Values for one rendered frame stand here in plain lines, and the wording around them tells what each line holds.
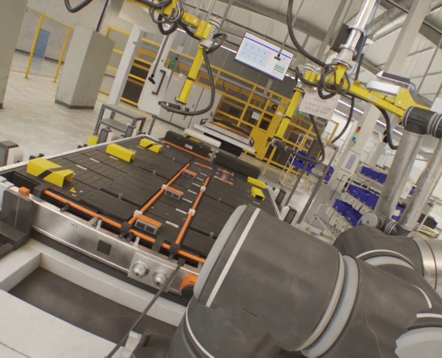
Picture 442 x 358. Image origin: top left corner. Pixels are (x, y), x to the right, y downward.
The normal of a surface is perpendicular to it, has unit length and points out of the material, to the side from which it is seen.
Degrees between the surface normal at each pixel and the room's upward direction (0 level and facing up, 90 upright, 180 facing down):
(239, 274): 73
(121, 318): 0
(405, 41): 90
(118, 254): 90
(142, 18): 90
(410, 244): 28
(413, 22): 90
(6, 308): 0
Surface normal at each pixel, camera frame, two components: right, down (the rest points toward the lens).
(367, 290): 0.17, -0.64
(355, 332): -0.14, -0.13
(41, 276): 0.40, -0.89
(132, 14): 0.33, 0.37
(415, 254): -0.15, -0.73
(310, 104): -0.63, -0.07
